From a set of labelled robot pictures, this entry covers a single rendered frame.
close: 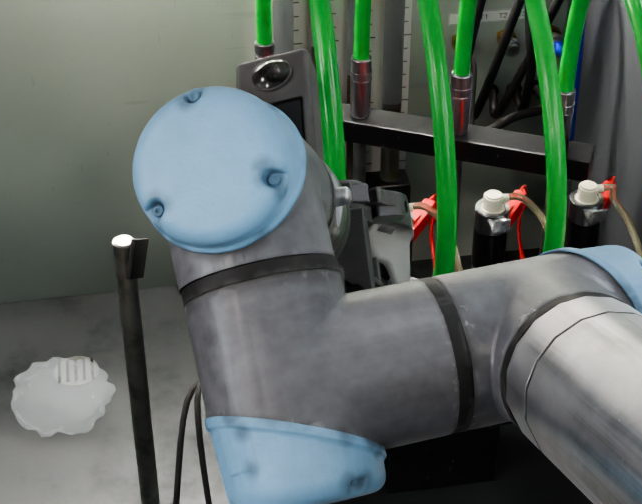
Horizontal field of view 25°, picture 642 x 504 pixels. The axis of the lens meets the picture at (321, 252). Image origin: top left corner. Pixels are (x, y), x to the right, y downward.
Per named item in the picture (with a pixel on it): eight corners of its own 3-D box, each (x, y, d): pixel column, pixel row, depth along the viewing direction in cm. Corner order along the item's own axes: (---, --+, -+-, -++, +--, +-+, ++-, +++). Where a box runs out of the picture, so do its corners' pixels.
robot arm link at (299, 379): (484, 466, 64) (426, 228, 66) (238, 521, 62) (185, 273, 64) (437, 479, 72) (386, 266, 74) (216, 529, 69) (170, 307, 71)
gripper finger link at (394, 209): (367, 241, 95) (301, 227, 87) (364, 215, 95) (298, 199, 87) (433, 227, 92) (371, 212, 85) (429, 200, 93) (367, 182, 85)
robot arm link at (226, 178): (141, 282, 64) (103, 99, 65) (209, 308, 74) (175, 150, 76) (313, 236, 62) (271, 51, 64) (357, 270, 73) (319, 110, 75)
